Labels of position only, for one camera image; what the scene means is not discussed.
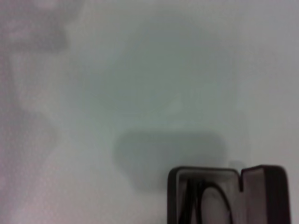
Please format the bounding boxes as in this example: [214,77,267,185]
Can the black thin-frame glasses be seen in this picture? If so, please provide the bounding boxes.
[183,178,235,224]

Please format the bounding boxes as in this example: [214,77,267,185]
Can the black glasses case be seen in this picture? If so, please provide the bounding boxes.
[167,164,292,224]

